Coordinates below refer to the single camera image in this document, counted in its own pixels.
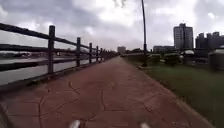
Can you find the distant pale building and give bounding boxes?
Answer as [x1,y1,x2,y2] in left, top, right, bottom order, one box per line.
[117,45,127,55]

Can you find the red stone paved path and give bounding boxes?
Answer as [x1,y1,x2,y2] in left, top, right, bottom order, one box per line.
[0,55,218,128]

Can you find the tall lamp pole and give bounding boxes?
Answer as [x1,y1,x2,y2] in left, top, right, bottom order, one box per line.
[140,0,149,68]

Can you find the low long building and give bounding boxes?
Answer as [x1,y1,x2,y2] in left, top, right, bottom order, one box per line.
[152,45,177,54]

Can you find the row of bushes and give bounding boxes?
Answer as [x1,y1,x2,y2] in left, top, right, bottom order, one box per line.
[148,49,224,69]

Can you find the dark wooden railing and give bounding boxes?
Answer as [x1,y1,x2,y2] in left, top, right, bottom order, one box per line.
[0,22,118,93]

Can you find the robot's own part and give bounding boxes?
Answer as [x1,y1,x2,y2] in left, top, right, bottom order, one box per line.
[68,119,82,128]
[139,122,151,128]

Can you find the tall grey building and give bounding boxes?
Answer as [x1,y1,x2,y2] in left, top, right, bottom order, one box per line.
[173,22,195,51]

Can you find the grass strip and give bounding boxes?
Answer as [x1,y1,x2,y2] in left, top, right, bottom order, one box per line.
[124,58,224,128]

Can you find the grey water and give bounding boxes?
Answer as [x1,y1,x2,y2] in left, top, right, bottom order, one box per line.
[0,54,101,86]

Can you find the dark building block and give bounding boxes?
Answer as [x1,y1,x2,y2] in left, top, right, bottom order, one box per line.
[195,31,224,51]

